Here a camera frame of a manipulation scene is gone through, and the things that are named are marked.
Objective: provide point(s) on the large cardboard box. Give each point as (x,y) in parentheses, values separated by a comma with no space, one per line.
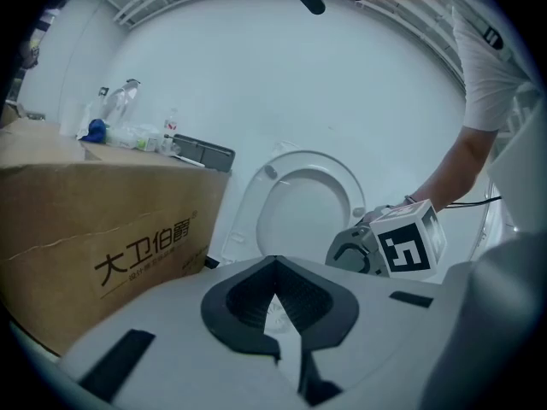
(85,212)

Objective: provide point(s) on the person's white shirt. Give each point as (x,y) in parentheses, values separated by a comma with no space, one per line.
(483,58)

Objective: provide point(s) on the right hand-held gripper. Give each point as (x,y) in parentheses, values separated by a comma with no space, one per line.
(406,246)

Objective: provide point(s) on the black wristband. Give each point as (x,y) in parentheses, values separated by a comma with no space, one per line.
(410,199)

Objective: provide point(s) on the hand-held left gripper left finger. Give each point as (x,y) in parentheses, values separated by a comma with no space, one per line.
(171,335)

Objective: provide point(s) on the toilet paper roll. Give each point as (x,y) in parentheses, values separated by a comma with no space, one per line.
(72,118)

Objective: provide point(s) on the clear bottle with red label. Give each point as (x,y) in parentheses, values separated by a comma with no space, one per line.
(171,130)

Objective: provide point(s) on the white smart toilet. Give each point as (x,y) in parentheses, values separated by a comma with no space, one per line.
(517,152)

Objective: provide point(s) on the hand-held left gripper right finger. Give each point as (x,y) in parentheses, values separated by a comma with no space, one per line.
(384,335)

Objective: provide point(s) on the black flat case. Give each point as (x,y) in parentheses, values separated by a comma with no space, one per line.
(209,152)

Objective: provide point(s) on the white thin stick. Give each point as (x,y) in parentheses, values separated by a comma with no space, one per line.
(190,161)

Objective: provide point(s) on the black wall bracket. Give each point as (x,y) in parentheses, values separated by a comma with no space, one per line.
(104,91)

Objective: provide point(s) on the blue cloth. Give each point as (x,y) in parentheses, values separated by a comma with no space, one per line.
(96,130)

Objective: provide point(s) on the person's right forearm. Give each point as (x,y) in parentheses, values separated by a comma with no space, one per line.
(461,160)

